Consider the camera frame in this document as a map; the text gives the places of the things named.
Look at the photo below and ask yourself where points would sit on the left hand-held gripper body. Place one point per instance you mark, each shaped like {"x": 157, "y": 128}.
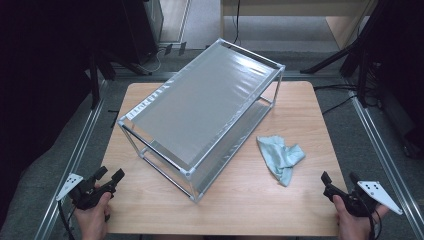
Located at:
{"x": 85, "y": 195}

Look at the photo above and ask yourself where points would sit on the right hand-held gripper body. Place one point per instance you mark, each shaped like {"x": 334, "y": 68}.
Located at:
{"x": 360, "y": 201}

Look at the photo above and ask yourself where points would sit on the light blue cleaning cloth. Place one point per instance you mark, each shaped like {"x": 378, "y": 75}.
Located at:
{"x": 280, "y": 156}

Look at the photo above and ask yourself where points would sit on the person's right hand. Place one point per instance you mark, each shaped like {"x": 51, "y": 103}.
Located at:
{"x": 353, "y": 228}

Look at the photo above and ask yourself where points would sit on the person's left hand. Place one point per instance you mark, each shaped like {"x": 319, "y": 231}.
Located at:
{"x": 95, "y": 223}

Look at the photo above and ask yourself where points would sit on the thin black tape strip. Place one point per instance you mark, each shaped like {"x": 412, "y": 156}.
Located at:
{"x": 115, "y": 120}

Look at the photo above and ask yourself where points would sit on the black tripod stand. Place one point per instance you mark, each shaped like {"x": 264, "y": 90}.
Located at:
{"x": 95, "y": 83}
{"x": 333, "y": 56}

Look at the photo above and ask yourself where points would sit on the black curtain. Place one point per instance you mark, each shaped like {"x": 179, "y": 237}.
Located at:
{"x": 33, "y": 66}
{"x": 406, "y": 50}

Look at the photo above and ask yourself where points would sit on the black floor tape piece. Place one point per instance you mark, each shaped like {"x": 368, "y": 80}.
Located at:
{"x": 182, "y": 48}
{"x": 168, "y": 49}

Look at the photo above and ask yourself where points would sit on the black computer tower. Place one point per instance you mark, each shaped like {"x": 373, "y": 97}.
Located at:
{"x": 140, "y": 26}

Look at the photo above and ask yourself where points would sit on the light wooden desk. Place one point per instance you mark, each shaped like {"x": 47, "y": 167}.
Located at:
{"x": 283, "y": 8}

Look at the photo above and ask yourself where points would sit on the aluminium floor rail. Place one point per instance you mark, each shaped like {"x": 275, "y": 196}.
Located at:
{"x": 71, "y": 163}
{"x": 376, "y": 140}

